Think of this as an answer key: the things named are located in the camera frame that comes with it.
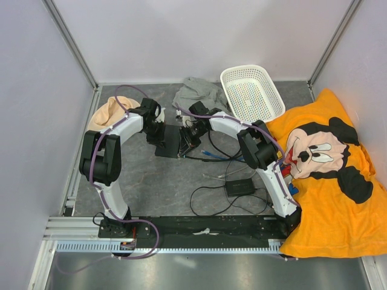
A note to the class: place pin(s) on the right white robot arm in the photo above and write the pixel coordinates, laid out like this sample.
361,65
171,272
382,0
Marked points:
259,150

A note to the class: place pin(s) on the left aluminium frame post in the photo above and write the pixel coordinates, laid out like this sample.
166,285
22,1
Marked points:
70,41

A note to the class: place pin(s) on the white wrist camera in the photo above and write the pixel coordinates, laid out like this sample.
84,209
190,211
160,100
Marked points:
185,119
160,116

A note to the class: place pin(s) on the peach bucket hat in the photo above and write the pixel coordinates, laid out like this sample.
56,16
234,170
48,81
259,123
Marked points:
111,112

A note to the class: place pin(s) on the aluminium frame post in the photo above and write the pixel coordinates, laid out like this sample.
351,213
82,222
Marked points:
70,41
333,42

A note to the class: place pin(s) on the orange cartoon mouse pillow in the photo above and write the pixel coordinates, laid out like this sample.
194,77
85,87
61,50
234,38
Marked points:
343,205

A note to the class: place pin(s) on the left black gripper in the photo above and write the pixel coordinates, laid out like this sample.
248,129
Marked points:
159,140

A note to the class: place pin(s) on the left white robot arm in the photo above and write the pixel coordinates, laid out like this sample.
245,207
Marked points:
101,155

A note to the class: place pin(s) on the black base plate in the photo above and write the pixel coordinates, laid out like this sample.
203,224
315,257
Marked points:
245,230

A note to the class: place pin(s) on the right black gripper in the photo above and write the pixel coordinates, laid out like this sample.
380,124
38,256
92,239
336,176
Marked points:
187,143

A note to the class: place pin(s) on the black power adapter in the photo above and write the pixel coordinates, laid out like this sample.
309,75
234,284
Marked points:
239,187

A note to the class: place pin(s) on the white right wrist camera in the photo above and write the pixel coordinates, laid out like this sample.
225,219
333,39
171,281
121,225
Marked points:
185,119

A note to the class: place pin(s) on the black network switch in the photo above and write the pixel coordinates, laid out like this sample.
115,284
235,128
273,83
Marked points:
172,143

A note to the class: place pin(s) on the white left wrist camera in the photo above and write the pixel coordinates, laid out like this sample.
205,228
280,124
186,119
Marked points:
160,116

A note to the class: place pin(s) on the white plastic basket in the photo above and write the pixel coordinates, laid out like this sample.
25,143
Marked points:
251,93

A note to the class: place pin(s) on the grey cloth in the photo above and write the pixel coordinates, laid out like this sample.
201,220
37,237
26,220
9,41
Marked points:
200,90

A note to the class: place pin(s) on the slotted cable duct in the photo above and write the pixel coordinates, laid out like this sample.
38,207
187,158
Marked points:
94,246

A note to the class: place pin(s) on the right aluminium frame post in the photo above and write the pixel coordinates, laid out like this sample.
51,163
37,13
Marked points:
333,42

